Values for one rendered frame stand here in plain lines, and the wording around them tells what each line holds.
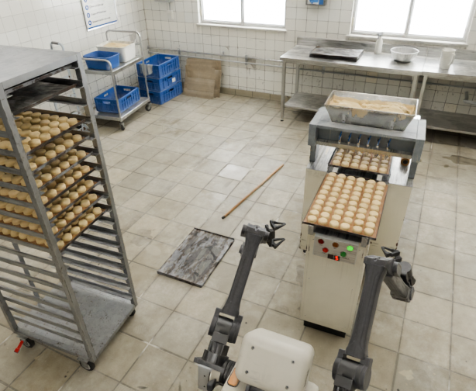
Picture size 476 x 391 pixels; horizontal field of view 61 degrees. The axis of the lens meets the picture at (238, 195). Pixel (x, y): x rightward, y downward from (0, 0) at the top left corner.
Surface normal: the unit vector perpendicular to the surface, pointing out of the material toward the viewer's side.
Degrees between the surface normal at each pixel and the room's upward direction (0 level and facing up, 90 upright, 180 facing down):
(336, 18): 90
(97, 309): 0
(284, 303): 0
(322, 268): 90
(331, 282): 90
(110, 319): 0
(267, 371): 48
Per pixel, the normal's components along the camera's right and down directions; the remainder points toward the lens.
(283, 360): -0.31, -0.18
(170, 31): -0.43, 0.51
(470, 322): -0.02, -0.83
